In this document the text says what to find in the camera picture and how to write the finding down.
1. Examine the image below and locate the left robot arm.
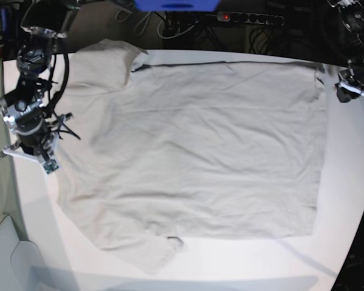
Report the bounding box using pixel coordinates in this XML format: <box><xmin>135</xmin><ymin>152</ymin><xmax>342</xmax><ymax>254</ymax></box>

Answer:
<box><xmin>328</xmin><ymin>1</ymin><xmax>364</xmax><ymax>103</ymax></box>

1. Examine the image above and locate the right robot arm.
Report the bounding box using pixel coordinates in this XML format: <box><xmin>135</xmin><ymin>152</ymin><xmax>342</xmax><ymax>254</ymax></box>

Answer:
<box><xmin>0</xmin><ymin>1</ymin><xmax>83</xmax><ymax>174</ymax></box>

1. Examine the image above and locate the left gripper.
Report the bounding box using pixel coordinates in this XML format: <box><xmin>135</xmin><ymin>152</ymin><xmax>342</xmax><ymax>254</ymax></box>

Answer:
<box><xmin>334</xmin><ymin>65</ymin><xmax>364</xmax><ymax>103</ymax></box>

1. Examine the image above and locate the blue box top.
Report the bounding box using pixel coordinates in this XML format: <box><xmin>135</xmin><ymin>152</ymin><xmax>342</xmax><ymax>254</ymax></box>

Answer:
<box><xmin>135</xmin><ymin>0</ymin><xmax>220</xmax><ymax>12</ymax></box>

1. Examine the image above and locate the black power strip red switch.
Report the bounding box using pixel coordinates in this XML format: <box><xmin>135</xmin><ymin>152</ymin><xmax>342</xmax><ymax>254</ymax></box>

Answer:
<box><xmin>216</xmin><ymin>12</ymin><xmax>285</xmax><ymax>26</ymax></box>

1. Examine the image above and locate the beige t-shirt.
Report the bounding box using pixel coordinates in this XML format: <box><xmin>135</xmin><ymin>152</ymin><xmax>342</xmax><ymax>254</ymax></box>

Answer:
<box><xmin>55</xmin><ymin>40</ymin><xmax>328</xmax><ymax>273</ymax></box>

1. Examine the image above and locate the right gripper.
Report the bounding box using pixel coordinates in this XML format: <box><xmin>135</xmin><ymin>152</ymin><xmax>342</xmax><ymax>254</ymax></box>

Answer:
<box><xmin>0</xmin><ymin>113</ymin><xmax>73</xmax><ymax>175</ymax></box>

